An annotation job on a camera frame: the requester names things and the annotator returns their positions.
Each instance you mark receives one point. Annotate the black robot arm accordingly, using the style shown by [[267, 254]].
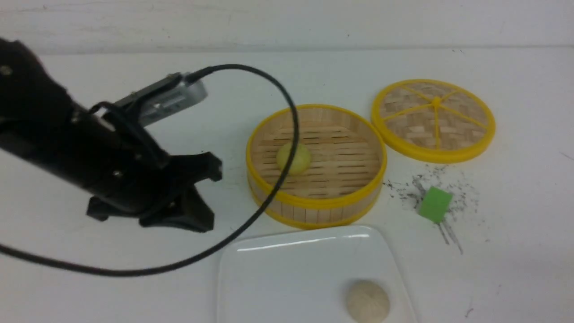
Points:
[[36, 114]]

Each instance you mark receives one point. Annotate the yellow rimmed bamboo steamer basket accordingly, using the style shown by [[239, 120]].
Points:
[[348, 161]]

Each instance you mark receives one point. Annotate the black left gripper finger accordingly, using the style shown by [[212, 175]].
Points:
[[188, 212]]

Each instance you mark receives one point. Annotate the yellow steamed bun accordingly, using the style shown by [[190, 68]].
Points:
[[301, 160]]

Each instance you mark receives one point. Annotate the yellow rimmed bamboo steamer lid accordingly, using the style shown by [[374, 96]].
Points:
[[433, 121]]

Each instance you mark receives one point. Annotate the beige steamed bun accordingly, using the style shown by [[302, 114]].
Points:
[[367, 302]]

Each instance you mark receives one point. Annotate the green cube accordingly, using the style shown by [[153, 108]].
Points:
[[435, 204]]

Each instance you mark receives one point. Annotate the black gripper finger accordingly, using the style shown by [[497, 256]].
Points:
[[97, 209]]

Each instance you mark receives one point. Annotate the white square plate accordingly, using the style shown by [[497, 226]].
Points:
[[303, 277]]

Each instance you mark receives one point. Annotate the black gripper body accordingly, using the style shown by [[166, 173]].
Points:
[[117, 160]]

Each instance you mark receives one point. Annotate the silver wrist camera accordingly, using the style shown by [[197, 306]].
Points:
[[163, 98]]

